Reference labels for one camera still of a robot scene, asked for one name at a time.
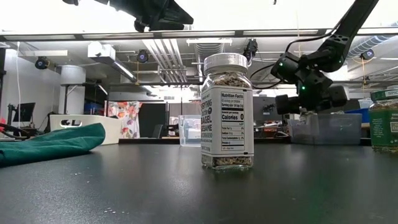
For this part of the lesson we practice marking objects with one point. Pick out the black computer monitor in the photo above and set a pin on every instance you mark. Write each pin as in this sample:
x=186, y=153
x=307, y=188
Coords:
x=25, y=112

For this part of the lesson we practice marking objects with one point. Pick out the dark green cloth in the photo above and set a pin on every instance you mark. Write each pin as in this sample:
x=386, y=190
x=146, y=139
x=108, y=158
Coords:
x=53, y=143

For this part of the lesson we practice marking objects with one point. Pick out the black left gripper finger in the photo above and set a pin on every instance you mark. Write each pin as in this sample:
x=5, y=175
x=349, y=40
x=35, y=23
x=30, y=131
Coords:
x=174, y=22

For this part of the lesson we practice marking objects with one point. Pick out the black ceiling camera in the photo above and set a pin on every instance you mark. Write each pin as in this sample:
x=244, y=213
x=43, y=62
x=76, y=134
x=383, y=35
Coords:
x=367, y=54
x=41, y=63
x=142, y=56
x=250, y=49

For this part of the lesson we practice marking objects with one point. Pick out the floral patterned cloth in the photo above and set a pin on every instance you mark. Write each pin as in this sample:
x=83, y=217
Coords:
x=124, y=118

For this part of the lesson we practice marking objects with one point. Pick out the white round column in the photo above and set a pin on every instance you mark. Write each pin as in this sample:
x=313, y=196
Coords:
x=73, y=90

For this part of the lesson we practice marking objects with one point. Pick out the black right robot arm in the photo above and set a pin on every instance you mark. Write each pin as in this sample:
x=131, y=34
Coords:
x=357, y=18

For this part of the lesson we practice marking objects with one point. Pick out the black table mat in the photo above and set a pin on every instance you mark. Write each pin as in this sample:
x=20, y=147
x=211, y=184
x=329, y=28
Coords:
x=186, y=193

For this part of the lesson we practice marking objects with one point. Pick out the green label spice jar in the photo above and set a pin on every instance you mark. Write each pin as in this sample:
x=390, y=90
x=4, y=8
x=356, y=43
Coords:
x=385, y=124

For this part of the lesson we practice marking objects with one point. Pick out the silver ventilation duct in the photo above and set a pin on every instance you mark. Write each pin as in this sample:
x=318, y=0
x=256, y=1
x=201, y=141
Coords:
x=370, y=42

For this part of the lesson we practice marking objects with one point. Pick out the grey translucent plastic bin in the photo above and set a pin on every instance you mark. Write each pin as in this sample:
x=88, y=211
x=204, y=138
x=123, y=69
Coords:
x=335, y=130

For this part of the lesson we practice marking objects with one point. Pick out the white plastic bin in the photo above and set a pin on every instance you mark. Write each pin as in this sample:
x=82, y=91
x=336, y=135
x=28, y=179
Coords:
x=113, y=130

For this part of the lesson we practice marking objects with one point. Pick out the clear plastic bin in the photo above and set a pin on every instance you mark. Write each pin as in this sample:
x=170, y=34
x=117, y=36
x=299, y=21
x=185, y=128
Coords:
x=189, y=130

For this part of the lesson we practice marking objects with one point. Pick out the blue storage tub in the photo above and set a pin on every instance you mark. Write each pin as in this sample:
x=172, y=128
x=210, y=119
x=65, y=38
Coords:
x=357, y=113

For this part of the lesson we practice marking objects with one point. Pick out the black monitor on arm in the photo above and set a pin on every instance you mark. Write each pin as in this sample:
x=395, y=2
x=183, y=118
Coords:
x=264, y=109

